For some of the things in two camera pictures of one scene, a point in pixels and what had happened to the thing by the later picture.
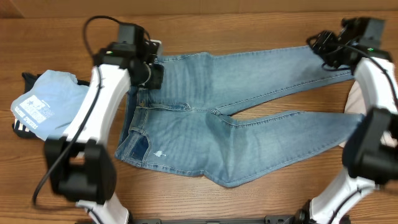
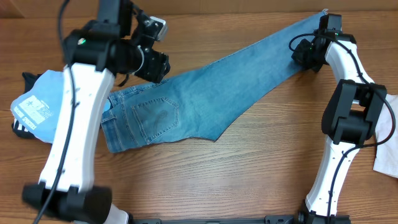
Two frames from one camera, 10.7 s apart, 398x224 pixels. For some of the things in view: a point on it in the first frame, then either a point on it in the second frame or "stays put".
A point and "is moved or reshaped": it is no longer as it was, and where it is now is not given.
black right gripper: x=321 y=45 -> x=302 y=54
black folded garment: x=20 y=129 stays put
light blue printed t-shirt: x=49 y=106 stays put
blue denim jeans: x=180 y=126 is moved or reshaped
